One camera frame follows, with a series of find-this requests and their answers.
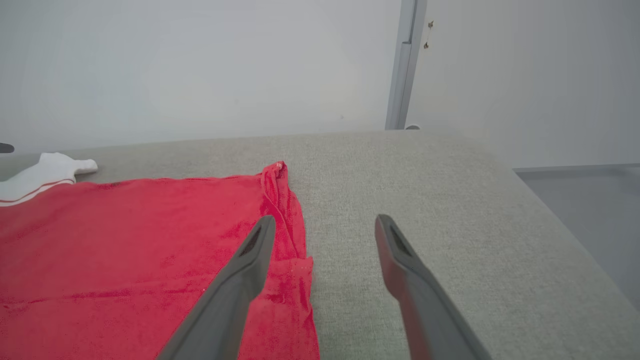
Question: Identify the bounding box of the red and white garment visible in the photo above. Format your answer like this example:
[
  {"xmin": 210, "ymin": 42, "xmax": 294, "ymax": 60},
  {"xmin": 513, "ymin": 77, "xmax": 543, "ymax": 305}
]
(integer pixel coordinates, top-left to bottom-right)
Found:
[{"xmin": 0, "ymin": 152, "xmax": 321, "ymax": 360}]

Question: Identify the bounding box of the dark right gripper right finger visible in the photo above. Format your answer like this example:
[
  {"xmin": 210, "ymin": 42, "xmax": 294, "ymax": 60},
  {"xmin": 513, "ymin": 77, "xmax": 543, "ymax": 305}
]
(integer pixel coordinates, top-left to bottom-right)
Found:
[{"xmin": 374, "ymin": 214, "xmax": 494, "ymax": 360}]

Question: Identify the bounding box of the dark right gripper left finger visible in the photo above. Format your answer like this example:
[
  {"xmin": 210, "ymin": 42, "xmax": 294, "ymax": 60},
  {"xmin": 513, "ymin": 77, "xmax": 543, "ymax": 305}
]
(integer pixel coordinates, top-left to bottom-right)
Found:
[{"xmin": 156, "ymin": 215, "xmax": 277, "ymax": 360}]

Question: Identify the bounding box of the grey fabric sofa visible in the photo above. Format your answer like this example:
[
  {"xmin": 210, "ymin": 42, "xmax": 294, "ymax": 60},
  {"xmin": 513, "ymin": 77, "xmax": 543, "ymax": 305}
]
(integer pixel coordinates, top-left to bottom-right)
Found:
[{"xmin": 0, "ymin": 130, "xmax": 640, "ymax": 360}]

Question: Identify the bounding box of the grey metal post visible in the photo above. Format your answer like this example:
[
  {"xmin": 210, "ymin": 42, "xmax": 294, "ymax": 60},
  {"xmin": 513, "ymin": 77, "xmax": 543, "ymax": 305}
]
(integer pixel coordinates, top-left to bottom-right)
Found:
[{"xmin": 384, "ymin": 0, "xmax": 428, "ymax": 131}]

